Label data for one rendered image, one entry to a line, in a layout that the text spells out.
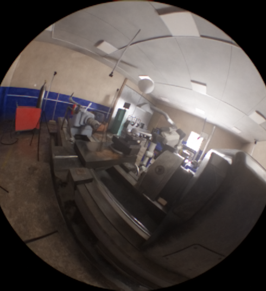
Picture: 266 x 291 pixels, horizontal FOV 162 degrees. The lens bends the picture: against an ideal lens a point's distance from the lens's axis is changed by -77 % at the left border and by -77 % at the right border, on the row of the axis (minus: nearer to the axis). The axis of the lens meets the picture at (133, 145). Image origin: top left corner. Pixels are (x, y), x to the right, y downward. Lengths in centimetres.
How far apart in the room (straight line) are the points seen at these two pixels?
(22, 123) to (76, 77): 291
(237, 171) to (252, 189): 6
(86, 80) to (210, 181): 492
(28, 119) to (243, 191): 350
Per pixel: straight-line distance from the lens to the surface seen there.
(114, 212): 53
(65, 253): 130
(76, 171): 62
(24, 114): 328
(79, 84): 479
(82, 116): 110
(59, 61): 490
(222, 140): 777
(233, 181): 21
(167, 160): 37
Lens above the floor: 129
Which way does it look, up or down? 16 degrees down
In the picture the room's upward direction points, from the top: 23 degrees clockwise
